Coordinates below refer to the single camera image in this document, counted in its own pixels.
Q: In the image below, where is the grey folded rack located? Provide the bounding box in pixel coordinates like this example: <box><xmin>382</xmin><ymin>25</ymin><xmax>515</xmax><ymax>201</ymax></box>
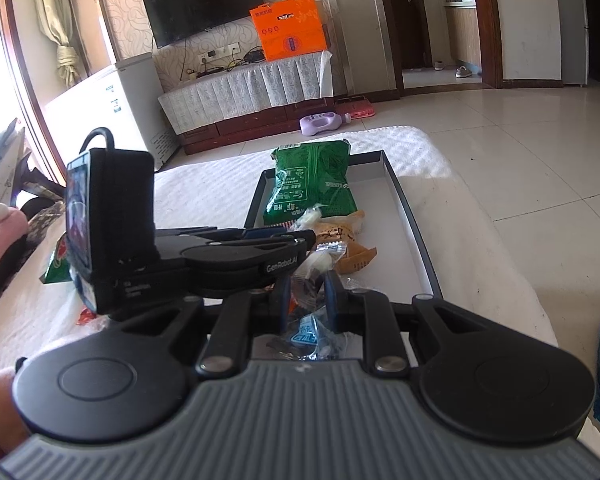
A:
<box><xmin>0</xmin><ymin>119</ymin><xmax>32</xmax><ymax>206</ymax></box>

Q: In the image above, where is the pink plush slipper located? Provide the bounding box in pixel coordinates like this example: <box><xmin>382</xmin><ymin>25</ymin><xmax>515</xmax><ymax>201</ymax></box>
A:
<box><xmin>0</xmin><ymin>202</ymin><xmax>31</xmax><ymax>333</ymax></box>

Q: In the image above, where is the pink floor mat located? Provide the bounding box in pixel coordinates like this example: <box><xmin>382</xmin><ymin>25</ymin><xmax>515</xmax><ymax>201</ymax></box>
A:
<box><xmin>334</xmin><ymin>96</ymin><xmax>376</xmax><ymax>121</ymax></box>

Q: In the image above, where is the orange beige pastry packet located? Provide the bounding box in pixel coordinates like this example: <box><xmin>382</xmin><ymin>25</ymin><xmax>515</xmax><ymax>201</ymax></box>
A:
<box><xmin>337</xmin><ymin>242</ymin><xmax>379</xmax><ymax>275</ymax></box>

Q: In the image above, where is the wooden kitchen counter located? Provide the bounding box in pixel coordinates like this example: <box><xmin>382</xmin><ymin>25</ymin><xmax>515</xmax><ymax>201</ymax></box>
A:
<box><xmin>444</xmin><ymin>2</ymin><xmax>482</xmax><ymax>68</ymax></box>

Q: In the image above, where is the clear blue candy packet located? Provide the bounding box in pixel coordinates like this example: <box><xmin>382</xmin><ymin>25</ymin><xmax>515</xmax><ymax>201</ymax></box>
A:
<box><xmin>267</xmin><ymin>265</ymin><xmax>351</xmax><ymax>362</ymax></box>

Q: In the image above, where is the orange cardboard box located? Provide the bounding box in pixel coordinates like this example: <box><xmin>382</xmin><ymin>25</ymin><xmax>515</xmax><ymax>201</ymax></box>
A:
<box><xmin>249</xmin><ymin>0</ymin><xmax>331</xmax><ymax>63</ymax></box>

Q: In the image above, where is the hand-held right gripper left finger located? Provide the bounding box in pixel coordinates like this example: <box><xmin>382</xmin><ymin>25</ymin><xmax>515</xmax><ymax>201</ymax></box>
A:
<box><xmin>107</xmin><ymin>272</ymin><xmax>296</xmax><ymax>379</ymax></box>

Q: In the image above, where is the clear white candy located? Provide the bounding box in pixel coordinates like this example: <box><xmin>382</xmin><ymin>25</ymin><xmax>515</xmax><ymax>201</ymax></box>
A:
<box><xmin>294</xmin><ymin>242</ymin><xmax>349</xmax><ymax>281</ymax></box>
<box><xmin>286</xmin><ymin>203</ymin><xmax>324</xmax><ymax>234</ymax></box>

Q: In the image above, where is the white blanket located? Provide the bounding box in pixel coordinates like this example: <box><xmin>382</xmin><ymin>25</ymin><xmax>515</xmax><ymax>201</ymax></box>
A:
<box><xmin>0</xmin><ymin>125</ymin><xmax>560</xmax><ymax>376</ymax></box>

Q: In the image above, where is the person's left forearm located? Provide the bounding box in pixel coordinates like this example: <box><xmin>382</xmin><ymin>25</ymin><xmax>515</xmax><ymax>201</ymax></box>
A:
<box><xmin>0</xmin><ymin>360</ymin><xmax>33</xmax><ymax>461</ymax></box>

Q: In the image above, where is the dark wooden door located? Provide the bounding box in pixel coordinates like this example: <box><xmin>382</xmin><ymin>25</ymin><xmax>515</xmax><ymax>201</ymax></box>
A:
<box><xmin>380</xmin><ymin>0</ymin><xmax>433</xmax><ymax>70</ymax></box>

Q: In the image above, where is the purple plastic bottle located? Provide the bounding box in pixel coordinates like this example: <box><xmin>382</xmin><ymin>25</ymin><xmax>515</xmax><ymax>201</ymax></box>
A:
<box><xmin>300</xmin><ymin>112</ymin><xmax>353</xmax><ymax>137</ymax></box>

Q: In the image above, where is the beige tied curtain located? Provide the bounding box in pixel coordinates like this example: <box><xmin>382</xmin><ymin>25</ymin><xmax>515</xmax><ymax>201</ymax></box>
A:
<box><xmin>30</xmin><ymin>0</ymin><xmax>88</xmax><ymax>78</ymax></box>

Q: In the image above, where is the dark grey cardboard box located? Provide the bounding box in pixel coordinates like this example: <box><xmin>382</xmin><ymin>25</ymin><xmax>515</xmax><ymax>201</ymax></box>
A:
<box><xmin>244</xmin><ymin>150</ymin><xmax>443</xmax><ymax>306</ymax></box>

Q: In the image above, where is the cabinet with lace cover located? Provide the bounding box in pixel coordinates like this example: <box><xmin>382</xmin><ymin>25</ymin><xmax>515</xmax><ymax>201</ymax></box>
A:
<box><xmin>158</xmin><ymin>50</ymin><xmax>333</xmax><ymax>136</ymax></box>

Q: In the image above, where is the green snack bag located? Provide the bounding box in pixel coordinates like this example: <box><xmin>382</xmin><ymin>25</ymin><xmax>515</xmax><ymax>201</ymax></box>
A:
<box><xmin>41</xmin><ymin>236</ymin><xmax>75</xmax><ymax>286</ymax></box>
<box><xmin>262</xmin><ymin>140</ymin><xmax>358</xmax><ymax>228</ymax></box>

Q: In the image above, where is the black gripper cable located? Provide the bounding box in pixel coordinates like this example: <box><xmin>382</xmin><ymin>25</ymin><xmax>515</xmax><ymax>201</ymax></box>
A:
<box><xmin>80</xmin><ymin>129</ymin><xmax>115</xmax><ymax>152</ymax></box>

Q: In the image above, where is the black television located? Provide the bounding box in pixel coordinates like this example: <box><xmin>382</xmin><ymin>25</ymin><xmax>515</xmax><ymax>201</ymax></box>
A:
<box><xmin>141</xmin><ymin>0</ymin><xmax>265</xmax><ymax>50</ymax></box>

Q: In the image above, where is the white refrigerator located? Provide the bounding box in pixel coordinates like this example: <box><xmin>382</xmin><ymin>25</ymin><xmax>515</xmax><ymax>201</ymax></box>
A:
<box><xmin>552</xmin><ymin>0</ymin><xmax>590</xmax><ymax>86</ymax></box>

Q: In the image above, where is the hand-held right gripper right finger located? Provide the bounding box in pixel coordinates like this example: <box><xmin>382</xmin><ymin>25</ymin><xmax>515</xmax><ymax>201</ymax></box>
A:
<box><xmin>322</xmin><ymin>270</ymin><xmax>511</xmax><ymax>380</ymax></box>

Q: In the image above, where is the dark wooden TV cabinet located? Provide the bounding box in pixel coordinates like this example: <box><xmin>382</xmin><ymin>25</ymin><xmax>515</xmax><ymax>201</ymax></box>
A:
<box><xmin>180</xmin><ymin>95</ymin><xmax>341</xmax><ymax>156</ymax></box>

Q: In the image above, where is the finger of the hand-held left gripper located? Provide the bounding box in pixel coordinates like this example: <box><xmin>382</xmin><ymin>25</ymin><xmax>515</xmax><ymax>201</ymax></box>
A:
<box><xmin>195</xmin><ymin>230</ymin><xmax>317</xmax><ymax>257</ymax></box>
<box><xmin>155</xmin><ymin>226</ymin><xmax>287</xmax><ymax>244</ymax></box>

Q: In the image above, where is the white chest freezer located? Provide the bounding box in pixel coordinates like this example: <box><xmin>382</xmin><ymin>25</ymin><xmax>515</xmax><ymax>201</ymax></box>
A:
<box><xmin>42</xmin><ymin>55</ymin><xmax>181</xmax><ymax>181</ymax></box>

